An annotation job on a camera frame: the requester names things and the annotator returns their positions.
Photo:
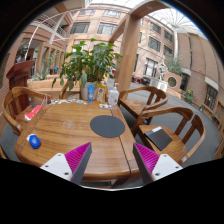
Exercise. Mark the wooden chair behind table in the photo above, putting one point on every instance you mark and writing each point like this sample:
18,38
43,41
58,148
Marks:
68,90

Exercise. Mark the wooden armchair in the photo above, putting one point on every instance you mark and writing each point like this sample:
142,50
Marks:
156,99
16,104
176,148

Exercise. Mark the wooden armchair near right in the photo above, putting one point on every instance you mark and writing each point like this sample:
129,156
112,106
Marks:
176,148

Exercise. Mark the black notebook on chair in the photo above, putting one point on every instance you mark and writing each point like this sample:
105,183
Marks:
158,137

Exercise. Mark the wooden armchair far right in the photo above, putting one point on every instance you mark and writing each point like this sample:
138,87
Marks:
156,99

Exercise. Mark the orange yellow bottle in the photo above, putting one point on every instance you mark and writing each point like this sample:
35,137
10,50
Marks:
101,92

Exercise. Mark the wooden armchair left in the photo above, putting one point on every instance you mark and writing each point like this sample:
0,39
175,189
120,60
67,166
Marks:
16,104

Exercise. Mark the red white book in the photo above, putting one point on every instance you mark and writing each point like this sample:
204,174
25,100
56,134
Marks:
30,115

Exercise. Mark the wooden pillar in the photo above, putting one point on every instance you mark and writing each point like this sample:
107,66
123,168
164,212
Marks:
129,29

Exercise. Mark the clear pump sanitizer bottle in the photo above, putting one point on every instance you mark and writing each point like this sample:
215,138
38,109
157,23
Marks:
113,95

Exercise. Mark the round dark grey mouse pad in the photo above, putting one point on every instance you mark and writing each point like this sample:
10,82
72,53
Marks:
107,126

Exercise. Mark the green potted plant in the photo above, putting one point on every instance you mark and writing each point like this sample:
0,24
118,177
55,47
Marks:
87,65

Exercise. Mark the dark wooden lectern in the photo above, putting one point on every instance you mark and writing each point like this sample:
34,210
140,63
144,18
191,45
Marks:
18,74

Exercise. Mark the wooden oval table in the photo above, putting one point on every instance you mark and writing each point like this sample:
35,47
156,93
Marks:
64,127

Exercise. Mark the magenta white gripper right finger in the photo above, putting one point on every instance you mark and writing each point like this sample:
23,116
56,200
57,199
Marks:
153,166

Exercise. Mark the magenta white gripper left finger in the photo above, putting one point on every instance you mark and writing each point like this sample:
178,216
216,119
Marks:
70,166

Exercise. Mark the white statue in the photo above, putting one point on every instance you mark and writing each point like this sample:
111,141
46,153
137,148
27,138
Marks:
162,69

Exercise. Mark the blue tube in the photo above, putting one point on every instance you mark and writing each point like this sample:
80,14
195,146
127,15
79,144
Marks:
91,89

